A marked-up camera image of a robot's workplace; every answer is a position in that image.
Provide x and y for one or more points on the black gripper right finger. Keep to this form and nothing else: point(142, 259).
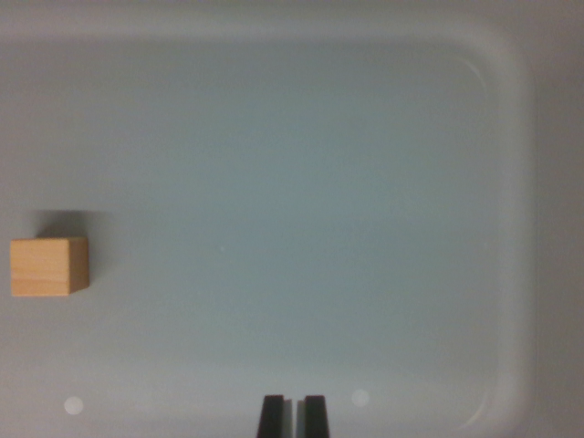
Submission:
point(315, 417)

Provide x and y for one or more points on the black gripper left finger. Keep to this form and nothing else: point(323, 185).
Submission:
point(273, 417)

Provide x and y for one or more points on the wooden cube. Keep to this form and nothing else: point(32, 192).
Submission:
point(43, 267)

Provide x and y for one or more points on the white plastic tray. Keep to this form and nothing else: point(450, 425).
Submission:
point(292, 182)

